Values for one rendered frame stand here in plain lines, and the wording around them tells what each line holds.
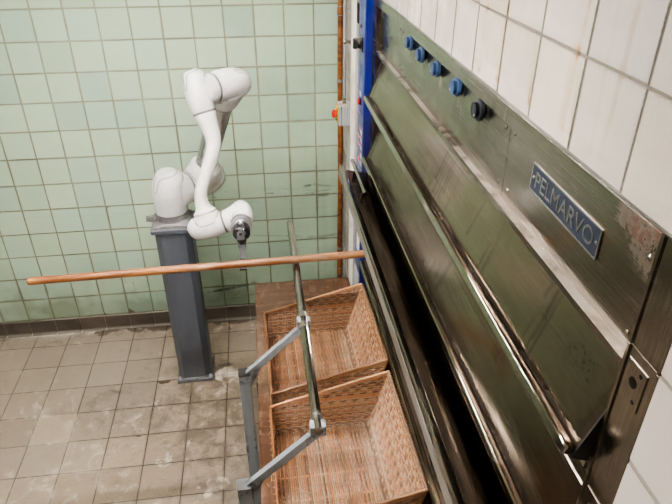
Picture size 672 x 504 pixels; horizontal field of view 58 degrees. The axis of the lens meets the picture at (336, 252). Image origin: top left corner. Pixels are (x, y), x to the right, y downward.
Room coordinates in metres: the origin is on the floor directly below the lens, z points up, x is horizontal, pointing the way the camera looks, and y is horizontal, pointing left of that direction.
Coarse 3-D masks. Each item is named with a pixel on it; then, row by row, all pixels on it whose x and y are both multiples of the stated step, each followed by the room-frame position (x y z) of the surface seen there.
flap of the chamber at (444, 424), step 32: (384, 224) 1.93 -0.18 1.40; (384, 256) 1.69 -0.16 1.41; (416, 288) 1.53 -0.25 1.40; (416, 320) 1.36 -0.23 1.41; (416, 352) 1.21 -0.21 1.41; (448, 384) 1.10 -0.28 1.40; (448, 416) 0.99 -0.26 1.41; (448, 448) 0.90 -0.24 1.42; (480, 448) 0.91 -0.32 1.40; (480, 480) 0.82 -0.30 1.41
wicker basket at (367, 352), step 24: (360, 288) 2.35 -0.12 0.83; (264, 312) 2.29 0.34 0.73; (288, 312) 2.31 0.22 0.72; (312, 312) 2.32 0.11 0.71; (336, 312) 2.34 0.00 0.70; (360, 312) 2.24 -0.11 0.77; (312, 336) 2.29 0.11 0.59; (336, 336) 2.29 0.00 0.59; (360, 336) 2.15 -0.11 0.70; (288, 360) 2.12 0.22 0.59; (336, 360) 2.12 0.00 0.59; (360, 360) 2.05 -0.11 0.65; (384, 360) 1.82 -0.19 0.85; (288, 384) 1.96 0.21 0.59; (336, 384) 1.79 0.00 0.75
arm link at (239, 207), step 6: (234, 204) 2.42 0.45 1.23; (240, 204) 2.41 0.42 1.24; (246, 204) 2.42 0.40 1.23; (222, 210) 2.39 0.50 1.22; (228, 210) 2.38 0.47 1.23; (234, 210) 2.36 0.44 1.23; (240, 210) 2.36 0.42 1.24; (246, 210) 2.37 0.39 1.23; (222, 216) 2.35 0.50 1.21; (228, 216) 2.35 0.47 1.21; (252, 216) 2.38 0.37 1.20; (222, 222) 2.34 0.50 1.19; (228, 222) 2.34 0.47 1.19; (228, 228) 2.34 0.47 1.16
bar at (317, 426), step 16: (288, 224) 2.35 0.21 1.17; (304, 304) 1.75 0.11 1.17; (304, 320) 1.66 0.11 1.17; (288, 336) 1.66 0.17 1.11; (304, 336) 1.57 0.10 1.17; (272, 352) 1.65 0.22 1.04; (304, 352) 1.49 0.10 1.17; (240, 368) 1.66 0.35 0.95; (256, 368) 1.64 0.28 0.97; (240, 384) 1.62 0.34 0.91; (320, 416) 1.22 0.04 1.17; (320, 432) 1.18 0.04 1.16; (256, 448) 1.62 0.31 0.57; (288, 448) 1.19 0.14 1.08; (304, 448) 1.18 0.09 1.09; (256, 464) 1.62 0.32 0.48; (272, 464) 1.17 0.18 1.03; (240, 480) 1.18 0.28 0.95; (256, 480) 1.16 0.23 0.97; (240, 496) 1.14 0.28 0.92; (256, 496) 1.62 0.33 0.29
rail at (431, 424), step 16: (352, 192) 2.11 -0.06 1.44; (368, 240) 1.74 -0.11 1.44; (384, 288) 1.46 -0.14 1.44; (400, 336) 1.24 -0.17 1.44; (416, 368) 1.12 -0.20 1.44; (416, 384) 1.06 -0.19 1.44; (432, 416) 0.96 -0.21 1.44; (432, 432) 0.92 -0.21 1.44; (448, 464) 0.83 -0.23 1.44; (448, 480) 0.79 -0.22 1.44
